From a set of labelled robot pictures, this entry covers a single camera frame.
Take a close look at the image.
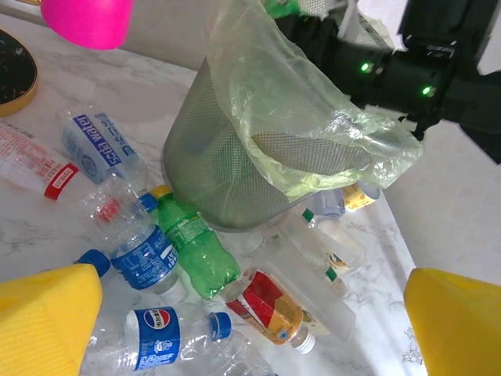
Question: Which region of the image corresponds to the green Sprite bottle yellow cap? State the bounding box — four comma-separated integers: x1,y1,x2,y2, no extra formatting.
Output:
150,185,241,302

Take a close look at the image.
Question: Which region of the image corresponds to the red orange label bottle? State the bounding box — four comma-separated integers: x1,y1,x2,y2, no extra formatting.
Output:
225,267,316,356

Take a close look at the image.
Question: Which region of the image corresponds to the grey metal mesh bin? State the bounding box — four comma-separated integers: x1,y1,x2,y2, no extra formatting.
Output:
162,0,387,235

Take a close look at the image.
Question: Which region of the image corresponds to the pink wine glass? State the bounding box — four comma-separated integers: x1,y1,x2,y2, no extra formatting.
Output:
40,0,135,51

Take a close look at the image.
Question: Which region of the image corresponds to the clear bottle white cap green band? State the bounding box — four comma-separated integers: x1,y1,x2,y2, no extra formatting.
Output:
323,267,350,299

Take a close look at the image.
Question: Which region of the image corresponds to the crushed clear bottle red cap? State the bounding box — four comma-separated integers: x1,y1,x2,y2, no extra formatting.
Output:
80,182,152,251

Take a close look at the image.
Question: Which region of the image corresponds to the pale green plastic bin liner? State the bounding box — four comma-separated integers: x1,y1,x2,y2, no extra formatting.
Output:
206,0,424,199

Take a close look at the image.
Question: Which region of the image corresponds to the gold wire rack black base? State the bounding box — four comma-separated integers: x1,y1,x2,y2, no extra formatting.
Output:
0,0,42,118

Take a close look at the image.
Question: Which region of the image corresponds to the clear bottle red label cap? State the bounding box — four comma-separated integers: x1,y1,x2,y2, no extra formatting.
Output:
0,123,81,201

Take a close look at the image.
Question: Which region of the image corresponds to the long clear rectangular bottle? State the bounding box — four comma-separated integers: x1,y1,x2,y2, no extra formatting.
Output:
243,222,358,342

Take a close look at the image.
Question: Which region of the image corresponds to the pale blue clear bottle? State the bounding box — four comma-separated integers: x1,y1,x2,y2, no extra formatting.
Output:
308,190,348,219

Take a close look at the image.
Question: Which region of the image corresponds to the clear bottle blue text label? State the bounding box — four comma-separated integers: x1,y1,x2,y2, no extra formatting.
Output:
110,193,188,306

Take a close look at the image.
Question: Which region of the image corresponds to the Pepsi label bottle blue cap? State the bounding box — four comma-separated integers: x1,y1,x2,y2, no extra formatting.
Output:
124,306,232,373

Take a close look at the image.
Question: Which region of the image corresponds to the clear bottle green label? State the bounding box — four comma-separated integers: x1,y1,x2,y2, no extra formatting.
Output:
269,207,367,279

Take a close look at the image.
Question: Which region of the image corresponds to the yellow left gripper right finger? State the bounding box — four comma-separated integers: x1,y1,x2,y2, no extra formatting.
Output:
402,267,501,376

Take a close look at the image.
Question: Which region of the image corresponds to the soda water label bottle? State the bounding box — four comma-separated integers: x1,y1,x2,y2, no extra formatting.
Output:
57,106,149,191

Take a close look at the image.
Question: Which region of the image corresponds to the small yellow yogurt bottle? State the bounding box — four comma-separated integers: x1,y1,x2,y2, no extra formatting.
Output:
342,180,383,213

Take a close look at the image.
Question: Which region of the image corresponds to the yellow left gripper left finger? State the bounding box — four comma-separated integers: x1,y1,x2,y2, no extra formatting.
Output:
0,262,105,376

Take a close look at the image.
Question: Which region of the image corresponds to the plain green plastic bottle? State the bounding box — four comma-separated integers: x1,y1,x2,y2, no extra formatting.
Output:
265,0,302,20

